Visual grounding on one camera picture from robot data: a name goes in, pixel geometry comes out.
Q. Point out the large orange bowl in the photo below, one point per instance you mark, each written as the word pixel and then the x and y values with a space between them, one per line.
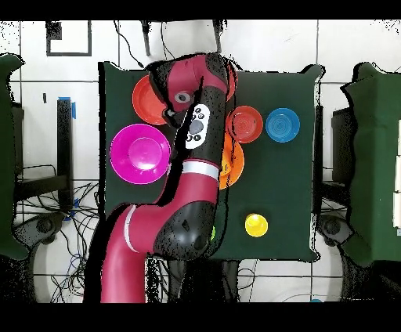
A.
pixel 236 163

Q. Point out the small red bowl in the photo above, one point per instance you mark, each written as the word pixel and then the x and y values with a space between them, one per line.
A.
pixel 246 124

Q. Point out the large pink bowl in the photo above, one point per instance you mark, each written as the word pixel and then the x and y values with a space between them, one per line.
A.
pixel 140 154

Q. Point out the large red bowl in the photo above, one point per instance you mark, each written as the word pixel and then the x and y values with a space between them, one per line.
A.
pixel 145 100
pixel 232 84

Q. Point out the blue bowl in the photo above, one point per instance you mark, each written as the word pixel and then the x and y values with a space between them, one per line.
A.
pixel 283 125

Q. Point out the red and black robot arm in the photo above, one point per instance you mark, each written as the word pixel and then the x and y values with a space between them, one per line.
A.
pixel 188 194

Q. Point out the green cup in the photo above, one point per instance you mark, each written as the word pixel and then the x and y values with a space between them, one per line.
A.
pixel 213 233

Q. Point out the dark green table cloth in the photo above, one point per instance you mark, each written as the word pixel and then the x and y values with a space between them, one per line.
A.
pixel 275 188

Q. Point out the yellow cup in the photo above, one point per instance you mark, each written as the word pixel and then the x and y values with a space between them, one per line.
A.
pixel 256 225

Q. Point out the black table base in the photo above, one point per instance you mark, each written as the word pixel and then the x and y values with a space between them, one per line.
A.
pixel 200 278

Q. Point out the black upright bar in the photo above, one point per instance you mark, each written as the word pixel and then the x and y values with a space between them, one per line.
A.
pixel 318 141

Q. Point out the black stand leg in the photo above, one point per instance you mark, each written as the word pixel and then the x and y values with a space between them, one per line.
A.
pixel 146 40
pixel 218 34

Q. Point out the black round device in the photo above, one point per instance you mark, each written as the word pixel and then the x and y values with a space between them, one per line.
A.
pixel 332 226
pixel 44 226

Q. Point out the green cloth covered table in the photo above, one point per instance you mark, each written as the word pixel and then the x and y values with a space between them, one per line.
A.
pixel 7 156
pixel 376 125

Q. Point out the black post with blue tape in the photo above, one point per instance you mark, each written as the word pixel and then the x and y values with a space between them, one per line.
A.
pixel 64 141

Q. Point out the black square frame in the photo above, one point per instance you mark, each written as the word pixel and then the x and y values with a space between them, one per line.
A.
pixel 54 31

